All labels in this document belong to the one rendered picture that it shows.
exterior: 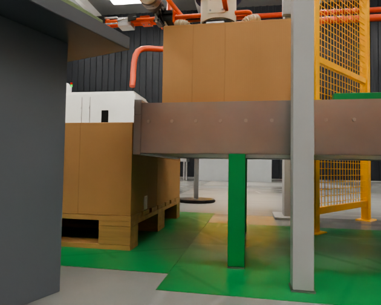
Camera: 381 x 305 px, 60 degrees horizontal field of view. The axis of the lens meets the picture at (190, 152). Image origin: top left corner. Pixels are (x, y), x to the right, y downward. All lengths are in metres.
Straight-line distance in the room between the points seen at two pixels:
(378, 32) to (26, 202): 13.20
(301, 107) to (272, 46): 0.44
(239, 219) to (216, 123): 0.35
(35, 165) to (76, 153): 0.60
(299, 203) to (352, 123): 0.37
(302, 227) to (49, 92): 0.81
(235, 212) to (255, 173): 7.62
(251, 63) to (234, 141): 0.36
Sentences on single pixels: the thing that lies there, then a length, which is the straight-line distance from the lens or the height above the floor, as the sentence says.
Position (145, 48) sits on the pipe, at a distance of 10.03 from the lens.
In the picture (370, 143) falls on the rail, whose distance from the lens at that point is 1.26.
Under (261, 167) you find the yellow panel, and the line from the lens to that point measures 8.82.
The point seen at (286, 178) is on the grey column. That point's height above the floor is 0.29.
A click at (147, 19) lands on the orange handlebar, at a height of 1.08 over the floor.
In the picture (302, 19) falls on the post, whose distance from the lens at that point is 1.12.
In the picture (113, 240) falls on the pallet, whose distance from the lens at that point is 1.49.
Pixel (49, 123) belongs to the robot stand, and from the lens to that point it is 0.99.
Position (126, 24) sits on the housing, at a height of 1.06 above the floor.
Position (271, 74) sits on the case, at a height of 0.73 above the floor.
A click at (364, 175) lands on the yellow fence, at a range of 2.65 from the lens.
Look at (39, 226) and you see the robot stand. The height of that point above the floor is 0.19.
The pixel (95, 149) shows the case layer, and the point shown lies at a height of 0.43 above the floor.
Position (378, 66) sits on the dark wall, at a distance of 13.28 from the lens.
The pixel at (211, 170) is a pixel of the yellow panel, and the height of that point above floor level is 0.26.
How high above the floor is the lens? 0.36
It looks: 3 degrees up
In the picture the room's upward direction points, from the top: 1 degrees clockwise
